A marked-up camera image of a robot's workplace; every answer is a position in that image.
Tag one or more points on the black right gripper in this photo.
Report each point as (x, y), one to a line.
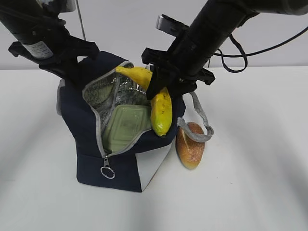
(166, 74)

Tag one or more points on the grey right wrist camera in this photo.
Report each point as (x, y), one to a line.
(169, 25)

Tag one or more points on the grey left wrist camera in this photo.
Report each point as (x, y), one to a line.
(62, 6)

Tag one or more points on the yellow banana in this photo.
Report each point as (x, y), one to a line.
(161, 104)

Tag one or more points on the navy grey insulated lunch bag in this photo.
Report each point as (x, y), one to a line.
(109, 118)

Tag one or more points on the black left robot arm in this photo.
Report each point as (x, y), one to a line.
(28, 10)

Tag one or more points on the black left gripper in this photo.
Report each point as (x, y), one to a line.
(48, 43)

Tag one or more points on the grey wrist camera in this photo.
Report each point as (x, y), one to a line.
(169, 25)
(62, 6)

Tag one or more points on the brown bread loaf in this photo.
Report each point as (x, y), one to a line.
(189, 151)

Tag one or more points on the green lidded glass container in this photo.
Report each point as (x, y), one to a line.
(126, 123)

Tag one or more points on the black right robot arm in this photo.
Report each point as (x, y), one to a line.
(182, 65)

